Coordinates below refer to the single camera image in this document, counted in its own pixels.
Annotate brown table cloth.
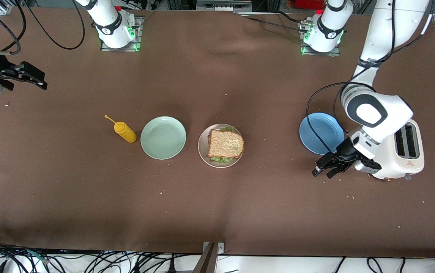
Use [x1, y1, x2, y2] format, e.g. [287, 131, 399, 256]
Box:
[0, 7, 435, 259]

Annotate yellow mustard squeeze bottle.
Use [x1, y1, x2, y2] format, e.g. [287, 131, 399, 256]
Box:
[104, 115, 137, 143]

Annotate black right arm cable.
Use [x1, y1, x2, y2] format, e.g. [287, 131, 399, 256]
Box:
[0, 0, 86, 53]

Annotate grey power strip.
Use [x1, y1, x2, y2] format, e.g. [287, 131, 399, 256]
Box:
[196, 0, 253, 13]

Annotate teal floor cable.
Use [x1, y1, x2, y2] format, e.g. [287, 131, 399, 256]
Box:
[24, 248, 49, 263]

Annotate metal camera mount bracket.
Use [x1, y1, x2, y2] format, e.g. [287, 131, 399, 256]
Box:
[193, 242, 225, 273]

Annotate beige round plate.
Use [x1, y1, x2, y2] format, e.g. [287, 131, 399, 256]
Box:
[197, 124, 245, 168]

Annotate green lettuce leaf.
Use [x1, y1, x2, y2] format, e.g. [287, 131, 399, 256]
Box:
[209, 126, 238, 164]

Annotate white two-slot toaster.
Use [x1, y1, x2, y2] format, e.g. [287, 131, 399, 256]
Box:
[367, 118, 425, 180]

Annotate brown-crust bread slice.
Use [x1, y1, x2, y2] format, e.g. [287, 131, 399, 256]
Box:
[207, 130, 245, 159]

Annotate pale green round plate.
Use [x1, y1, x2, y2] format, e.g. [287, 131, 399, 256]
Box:
[140, 116, 187, 160]

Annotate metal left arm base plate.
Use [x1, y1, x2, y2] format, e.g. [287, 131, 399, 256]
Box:
[299, 19, 341, 56]

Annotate tangled black floor cables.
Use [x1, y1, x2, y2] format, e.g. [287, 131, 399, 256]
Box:
[0, 238, 203, 273]

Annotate red box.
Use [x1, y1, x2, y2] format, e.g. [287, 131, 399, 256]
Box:
[295, 0, 325, 10]

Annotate black base cable on cloth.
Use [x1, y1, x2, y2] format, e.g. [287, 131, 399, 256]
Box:
[236, 11, 313, 34]

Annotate blue round plate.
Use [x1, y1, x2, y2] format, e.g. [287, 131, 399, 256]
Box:
[299, 112, 345, 155]

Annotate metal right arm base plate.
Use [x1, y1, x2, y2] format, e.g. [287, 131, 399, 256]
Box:
[101, 15, 144, 52]

